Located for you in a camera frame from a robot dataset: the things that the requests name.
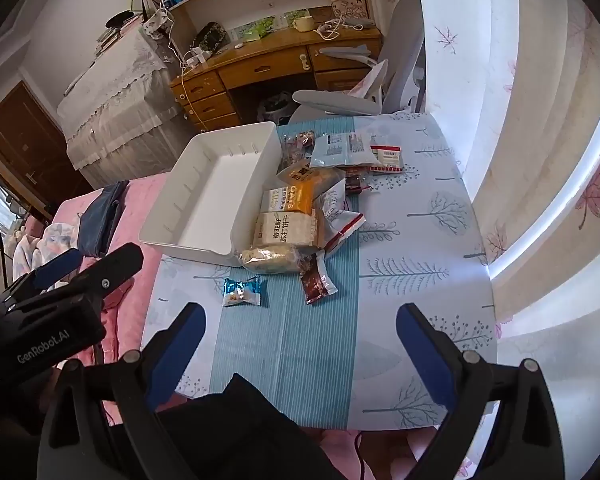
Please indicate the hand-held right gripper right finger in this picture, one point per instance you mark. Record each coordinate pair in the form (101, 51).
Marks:
(425, 355)

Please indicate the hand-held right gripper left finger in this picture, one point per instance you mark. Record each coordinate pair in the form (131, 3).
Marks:
(180, 350)

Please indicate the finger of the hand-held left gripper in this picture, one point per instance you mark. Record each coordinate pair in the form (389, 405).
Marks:
(115, 262)
(55, 267)

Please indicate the white plastic tray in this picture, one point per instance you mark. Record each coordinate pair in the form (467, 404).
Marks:
(215, 185)

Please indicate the clear rice cake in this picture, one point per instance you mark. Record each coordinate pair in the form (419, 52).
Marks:
(272, 260)

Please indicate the orange white snack packet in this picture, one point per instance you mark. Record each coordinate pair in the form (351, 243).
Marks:
(292, 197)

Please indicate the light blue snack packet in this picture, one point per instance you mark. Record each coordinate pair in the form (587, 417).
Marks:
(337, 150)

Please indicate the floral fleece cloth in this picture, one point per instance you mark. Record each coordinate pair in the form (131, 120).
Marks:
(35, 247)

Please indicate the pink blanket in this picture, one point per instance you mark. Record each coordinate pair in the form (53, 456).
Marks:
(130, 305)

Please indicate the blue jeans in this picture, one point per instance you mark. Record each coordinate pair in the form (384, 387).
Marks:
(100, 220)

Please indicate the blue candy packet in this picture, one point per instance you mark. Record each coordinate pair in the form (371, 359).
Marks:
(242, 292)

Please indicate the person's black clothing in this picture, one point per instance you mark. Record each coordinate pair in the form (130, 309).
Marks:
(240, 430)

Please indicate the tree print tablecloth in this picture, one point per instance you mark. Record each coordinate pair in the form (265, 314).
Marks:
(405, 240)

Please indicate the brown wooden door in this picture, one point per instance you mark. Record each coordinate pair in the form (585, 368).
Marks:
(25, 145)

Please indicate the maroon white snack packet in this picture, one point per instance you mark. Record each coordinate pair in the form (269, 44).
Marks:
(317, 282)

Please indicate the red white snack packet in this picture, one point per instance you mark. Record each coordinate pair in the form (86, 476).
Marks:
(330, 205)
(347, 227)

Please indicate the white lace covered cabinet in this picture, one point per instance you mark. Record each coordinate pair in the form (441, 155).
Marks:
(115, 110)

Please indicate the beige cracker packet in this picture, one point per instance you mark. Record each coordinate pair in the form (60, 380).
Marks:
(285, 230)

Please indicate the dark red snack packet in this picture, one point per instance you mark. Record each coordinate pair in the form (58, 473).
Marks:
(355, 185)

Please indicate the striped red white small packet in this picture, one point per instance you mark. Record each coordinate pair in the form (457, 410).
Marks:
(387, 157)

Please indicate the brown translucent pastry packet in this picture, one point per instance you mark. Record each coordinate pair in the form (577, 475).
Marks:
(310, 175)

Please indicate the clear nut packet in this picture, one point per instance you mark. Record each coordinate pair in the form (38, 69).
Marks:
(297, 142)

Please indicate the floral curtain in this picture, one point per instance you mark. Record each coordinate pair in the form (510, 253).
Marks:
(530, 160)

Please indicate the white charger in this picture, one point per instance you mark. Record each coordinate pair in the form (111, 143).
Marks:
(195, 56)

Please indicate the black trash bin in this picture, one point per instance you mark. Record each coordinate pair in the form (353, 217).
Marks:
(275, 107)

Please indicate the dark pouch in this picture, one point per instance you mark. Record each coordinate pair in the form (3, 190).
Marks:
(210, 37)

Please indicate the wooden desk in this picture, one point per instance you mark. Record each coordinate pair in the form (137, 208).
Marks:
(280, 60)

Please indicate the green packets on desk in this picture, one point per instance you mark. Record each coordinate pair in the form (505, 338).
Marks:
(257, 27)

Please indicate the white drawer lock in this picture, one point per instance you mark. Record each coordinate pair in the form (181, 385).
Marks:
(304, 61)

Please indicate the white plastic bag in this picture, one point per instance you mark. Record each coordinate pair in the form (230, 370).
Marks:
(367, 80)

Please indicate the grey office chair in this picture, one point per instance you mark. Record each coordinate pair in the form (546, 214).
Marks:
(405, 35)

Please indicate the white patterned box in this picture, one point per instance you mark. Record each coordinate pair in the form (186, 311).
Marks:
(350, 6)

